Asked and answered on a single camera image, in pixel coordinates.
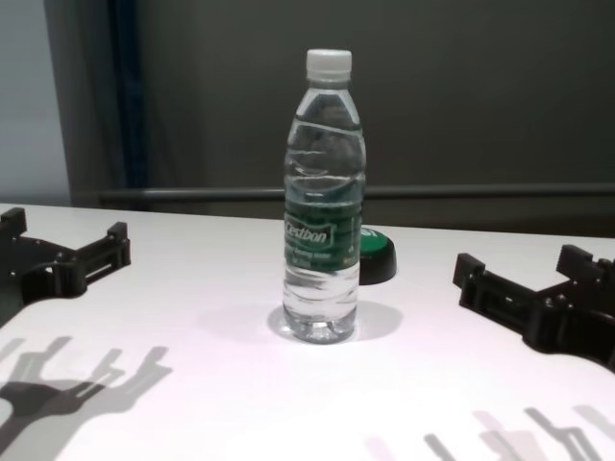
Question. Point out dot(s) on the green YES button black base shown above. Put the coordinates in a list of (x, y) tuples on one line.
[(382, 259)]

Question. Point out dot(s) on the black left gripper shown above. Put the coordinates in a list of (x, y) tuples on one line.
[(29, 261)]

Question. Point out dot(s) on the clear water bottle green label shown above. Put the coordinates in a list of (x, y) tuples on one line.
[(322, 288)]

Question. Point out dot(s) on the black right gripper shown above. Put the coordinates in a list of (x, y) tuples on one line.
[(572, 317)]

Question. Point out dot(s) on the thin grey horizontal rail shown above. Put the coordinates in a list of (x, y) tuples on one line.
[(192, 195)]

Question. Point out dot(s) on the dark blue vertical post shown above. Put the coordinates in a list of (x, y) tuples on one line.
[(127, 96)]

